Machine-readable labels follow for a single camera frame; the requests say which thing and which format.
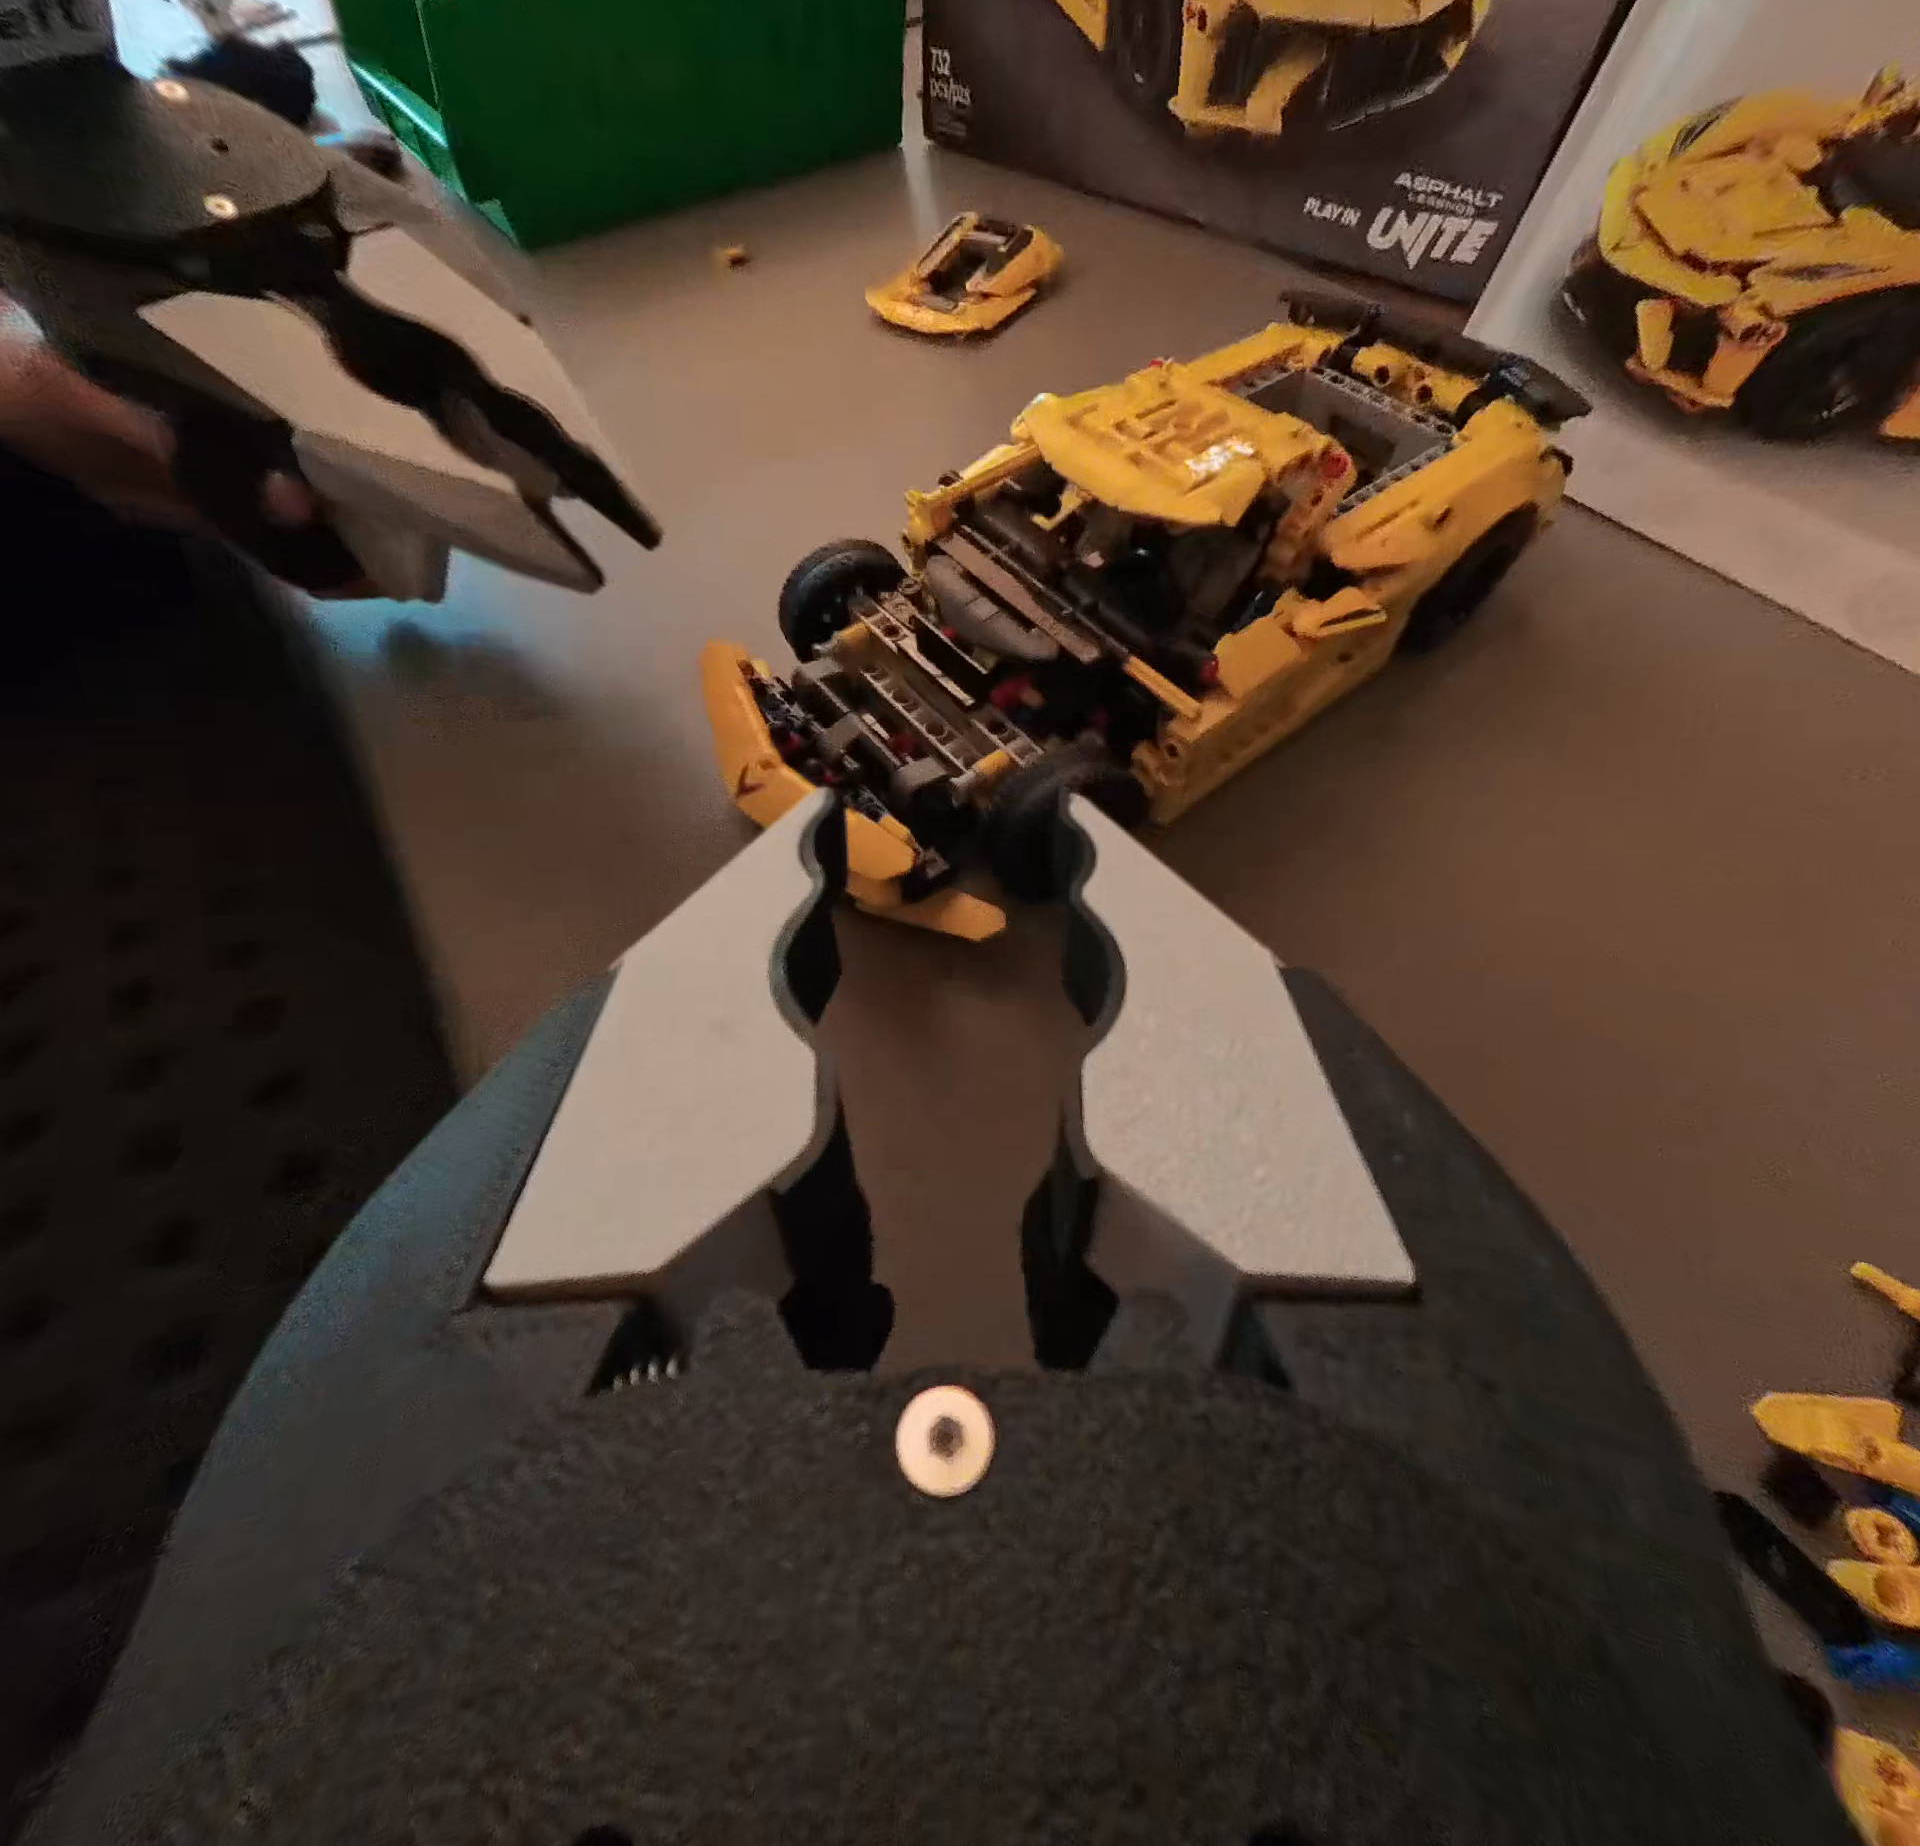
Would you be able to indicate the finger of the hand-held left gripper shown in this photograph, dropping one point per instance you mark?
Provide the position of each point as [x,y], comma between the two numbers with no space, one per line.
[481,331]
[345,405]

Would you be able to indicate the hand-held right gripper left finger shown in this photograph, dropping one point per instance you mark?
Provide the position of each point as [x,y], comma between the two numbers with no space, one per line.
[676,1111]

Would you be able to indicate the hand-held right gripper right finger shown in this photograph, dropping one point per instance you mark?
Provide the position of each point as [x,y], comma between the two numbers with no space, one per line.
[1231,1111]

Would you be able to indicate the yellow toy brick car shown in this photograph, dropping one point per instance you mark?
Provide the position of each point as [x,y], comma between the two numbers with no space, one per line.
[1201,571]

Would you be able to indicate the grey desk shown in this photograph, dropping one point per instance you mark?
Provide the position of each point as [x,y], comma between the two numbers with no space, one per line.
[1500,901]

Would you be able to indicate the person's left hand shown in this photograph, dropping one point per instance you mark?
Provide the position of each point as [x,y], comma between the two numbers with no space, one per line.
[91,429]

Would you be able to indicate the black bundle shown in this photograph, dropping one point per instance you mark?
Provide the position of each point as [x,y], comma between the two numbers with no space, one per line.
[262,75]

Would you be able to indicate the green plastic bin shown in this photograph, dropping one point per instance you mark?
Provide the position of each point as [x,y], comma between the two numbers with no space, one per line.
[646,91]

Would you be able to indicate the yellow car roof panel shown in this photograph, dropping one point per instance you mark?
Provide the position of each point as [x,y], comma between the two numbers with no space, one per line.
[968,279]

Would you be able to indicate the black perforated panel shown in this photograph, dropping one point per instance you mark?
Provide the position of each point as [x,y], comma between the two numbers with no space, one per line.
[180,1052]

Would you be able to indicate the pile of loose toy bricks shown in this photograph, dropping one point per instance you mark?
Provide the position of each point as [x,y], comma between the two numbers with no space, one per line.
[1845,1441]

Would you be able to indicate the toy car box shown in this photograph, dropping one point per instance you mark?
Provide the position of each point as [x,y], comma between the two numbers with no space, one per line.
[1201,181]

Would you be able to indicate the instruction booklet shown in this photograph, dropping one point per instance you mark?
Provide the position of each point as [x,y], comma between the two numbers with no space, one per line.
[1726,420]

